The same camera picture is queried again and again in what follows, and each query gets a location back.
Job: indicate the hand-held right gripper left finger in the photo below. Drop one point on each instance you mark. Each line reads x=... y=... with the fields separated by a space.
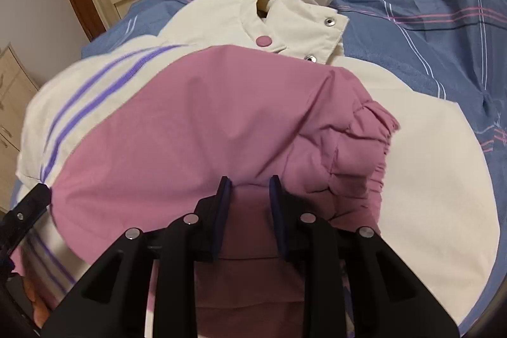
x=222 y=199

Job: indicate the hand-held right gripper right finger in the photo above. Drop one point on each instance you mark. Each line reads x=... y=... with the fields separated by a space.
x=276 y=199

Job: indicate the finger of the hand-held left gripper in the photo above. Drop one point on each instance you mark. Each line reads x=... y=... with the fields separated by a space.
x=27 y=209

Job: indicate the cream and pink jacket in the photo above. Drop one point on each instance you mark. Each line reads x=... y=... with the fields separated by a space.
x=245 y=132

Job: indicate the cream drawer unit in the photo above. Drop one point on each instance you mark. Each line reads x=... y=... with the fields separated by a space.
x=12 y=116

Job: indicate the blue plaid bed sheet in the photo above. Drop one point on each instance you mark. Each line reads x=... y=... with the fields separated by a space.
x=416 y=29

